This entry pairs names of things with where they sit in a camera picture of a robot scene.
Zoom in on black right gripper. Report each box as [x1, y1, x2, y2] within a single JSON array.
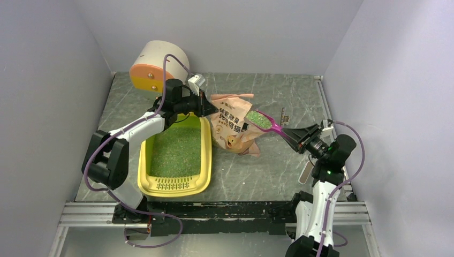
[[280, 123, 330, 161]]

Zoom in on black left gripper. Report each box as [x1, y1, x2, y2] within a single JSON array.
[[174, 88, 218, 117]]

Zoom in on orange cat litter bag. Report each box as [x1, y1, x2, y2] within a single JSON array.
[[210, 93, 263, 157]]

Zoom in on magenta plastic scoop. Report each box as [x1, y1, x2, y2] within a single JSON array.
[[244, 110, 285, 137]]

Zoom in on round cream drawer cabinet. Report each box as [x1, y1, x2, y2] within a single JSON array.
[[129, 40, 190, 94]]

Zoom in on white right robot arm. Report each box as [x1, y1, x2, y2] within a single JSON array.
[[282, 125, 357, 256]]

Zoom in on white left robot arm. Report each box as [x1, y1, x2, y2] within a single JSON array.
[[81, 74, 218, 223]]

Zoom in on yellow litter box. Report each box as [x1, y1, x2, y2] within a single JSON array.
[[137, 114, 212, 198]]

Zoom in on grey oval nail file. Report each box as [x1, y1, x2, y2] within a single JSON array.
[[298, 161, 314, 185]]

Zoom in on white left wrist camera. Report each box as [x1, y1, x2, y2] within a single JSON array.
[[187, 73, 206, 96]]

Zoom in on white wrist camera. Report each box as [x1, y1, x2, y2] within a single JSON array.
[[187, 73, 206, 96], [320, 119, 334, 140]]

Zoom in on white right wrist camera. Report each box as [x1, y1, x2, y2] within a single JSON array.
[[320, 119, 334, 140]]

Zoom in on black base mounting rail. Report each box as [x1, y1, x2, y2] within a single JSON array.
[[112, 192, 313, 237]]

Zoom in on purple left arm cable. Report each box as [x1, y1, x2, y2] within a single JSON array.
[[83, 54, 194, 248]]

